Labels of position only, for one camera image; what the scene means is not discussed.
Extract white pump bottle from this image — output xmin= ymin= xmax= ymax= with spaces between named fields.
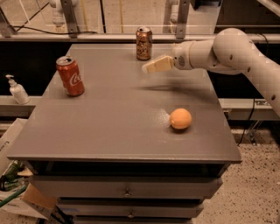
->
xmin=5 ymin=74 xmax=30 ymax=105

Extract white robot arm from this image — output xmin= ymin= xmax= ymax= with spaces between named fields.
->
xmin=142 ymin=28 xmax=280 ymax=115

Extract black cable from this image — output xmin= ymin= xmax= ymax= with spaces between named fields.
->
xmin=8 ymin=3 xmax=99 ymax=36

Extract grey drawer cabinet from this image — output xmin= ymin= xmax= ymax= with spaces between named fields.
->
xmin=9 ymin=44 xmax=241 ymax=224

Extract top drawer knob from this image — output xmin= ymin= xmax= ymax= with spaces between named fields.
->
xmin=122 ymin=189 xmax=131 ymax=198

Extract orange fruit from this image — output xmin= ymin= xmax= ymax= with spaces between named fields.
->
xmin=169 ymin=108 xmax=192 ymax=130

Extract red coke can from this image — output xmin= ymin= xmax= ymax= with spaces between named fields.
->
xmin=56 ymin=56 xmax=85 ymax=96

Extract orange patterned soda can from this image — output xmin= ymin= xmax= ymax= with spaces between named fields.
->
xmin=136 ymin=26 xmax=152 ymax=60

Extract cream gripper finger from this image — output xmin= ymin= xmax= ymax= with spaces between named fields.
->
xmin=142 ymin=55 xmax=174 ymax=74

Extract green bottle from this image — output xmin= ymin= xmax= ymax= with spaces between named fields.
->
xmin=0 ymin=161 xmax=24 ymax=192

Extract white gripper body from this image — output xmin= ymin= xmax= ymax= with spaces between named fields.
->
xmin=172 ymin=41 xmax=193 ymax=70

